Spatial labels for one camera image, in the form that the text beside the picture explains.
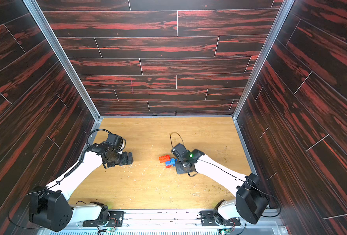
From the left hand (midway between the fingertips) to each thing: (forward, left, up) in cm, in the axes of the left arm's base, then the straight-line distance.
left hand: (127, 160), depth 84 cm
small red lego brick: (+2, -23, -10) cm, 25 cm away
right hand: (-2, -33, -1) cm, 33 cm away
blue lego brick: (+3, -27, -4) cm, 27 cm away
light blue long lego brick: (+1, -24, -4) cm, 24 cm away
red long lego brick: (+1, -21, +1) cm, 21 cm away
